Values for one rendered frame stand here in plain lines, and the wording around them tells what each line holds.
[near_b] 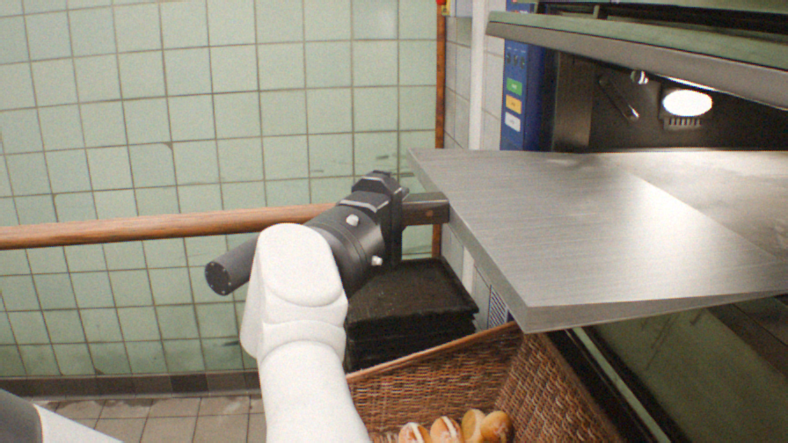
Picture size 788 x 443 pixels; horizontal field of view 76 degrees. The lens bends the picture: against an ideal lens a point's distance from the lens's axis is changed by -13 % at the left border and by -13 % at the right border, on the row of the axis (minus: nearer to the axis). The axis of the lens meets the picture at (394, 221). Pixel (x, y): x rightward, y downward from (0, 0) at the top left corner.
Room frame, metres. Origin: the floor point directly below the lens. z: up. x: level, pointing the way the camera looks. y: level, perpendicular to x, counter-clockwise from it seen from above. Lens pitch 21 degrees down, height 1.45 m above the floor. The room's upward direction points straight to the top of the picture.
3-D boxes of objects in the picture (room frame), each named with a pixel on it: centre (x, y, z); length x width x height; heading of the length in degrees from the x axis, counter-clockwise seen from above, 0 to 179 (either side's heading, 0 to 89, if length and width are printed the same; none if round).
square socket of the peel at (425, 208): (0.68, -0.02, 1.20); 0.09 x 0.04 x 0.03; 100
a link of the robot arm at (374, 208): (0.58, 0.04, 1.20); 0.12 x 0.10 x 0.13; 155
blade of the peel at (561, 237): (0.71, -0.24, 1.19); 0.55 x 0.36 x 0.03; 10
